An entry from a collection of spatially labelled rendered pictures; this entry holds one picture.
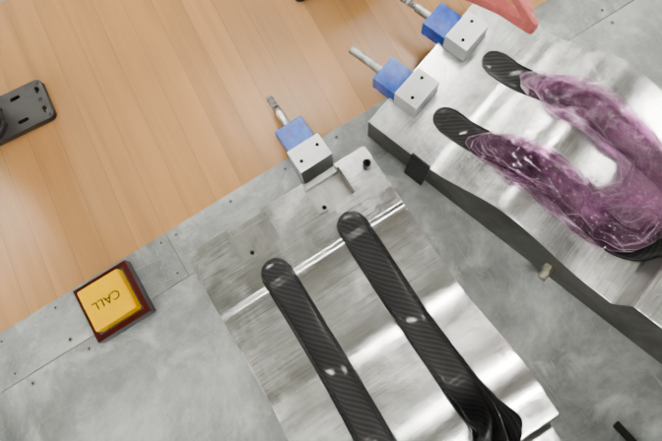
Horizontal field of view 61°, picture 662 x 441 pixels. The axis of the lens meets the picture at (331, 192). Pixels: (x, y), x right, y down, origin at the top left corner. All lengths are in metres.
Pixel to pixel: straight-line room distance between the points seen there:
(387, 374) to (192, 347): 0.27
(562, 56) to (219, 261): 0.52
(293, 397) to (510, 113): 0.45
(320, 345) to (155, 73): 0.48
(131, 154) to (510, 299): 0.57
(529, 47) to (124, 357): 0.69
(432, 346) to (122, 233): 0.45
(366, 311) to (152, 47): 0.52
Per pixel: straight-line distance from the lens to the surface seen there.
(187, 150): 0.85
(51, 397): 0.87
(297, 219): 0.70
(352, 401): 0.68
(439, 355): 0.67
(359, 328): 0.69
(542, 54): 0.85
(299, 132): 0.78
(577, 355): 0.82
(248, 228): 0.73
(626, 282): 0.77
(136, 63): 0.94
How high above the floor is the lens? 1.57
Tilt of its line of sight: 75 degrees down
